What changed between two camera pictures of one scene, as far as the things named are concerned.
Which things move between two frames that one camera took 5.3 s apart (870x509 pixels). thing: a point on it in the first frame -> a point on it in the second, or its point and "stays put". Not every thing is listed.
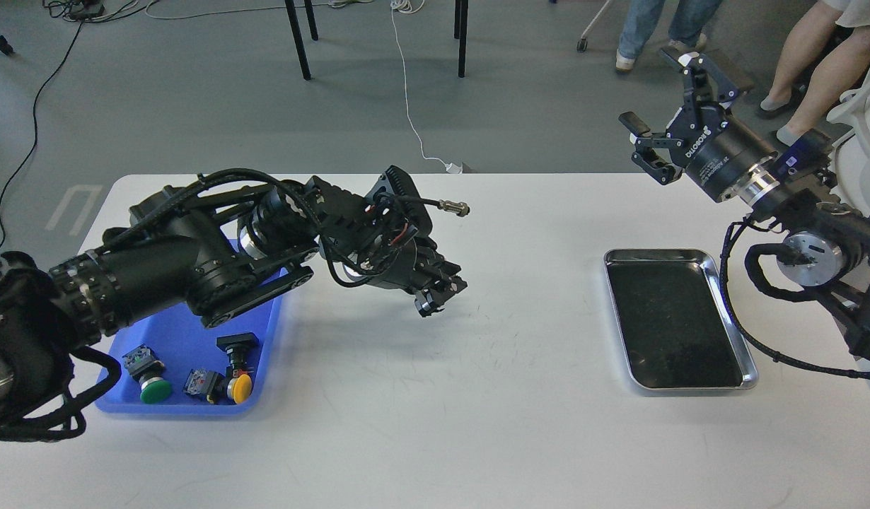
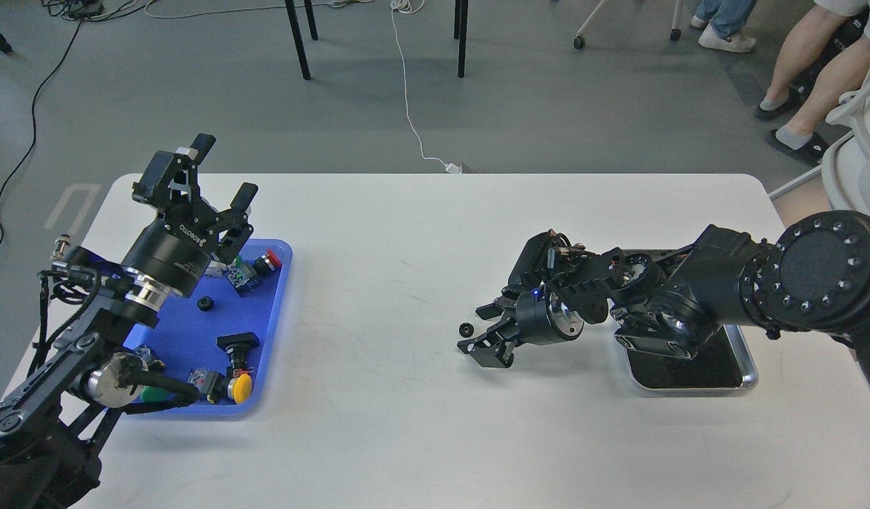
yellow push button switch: (218, 389) stays put
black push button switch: (240, 348) stays put
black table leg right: (460, 28) stays put
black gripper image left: (407, 257) -> (175, 254)
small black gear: (424, 308) -> (466, 329)
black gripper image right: (722, 154) -> (540, 319)
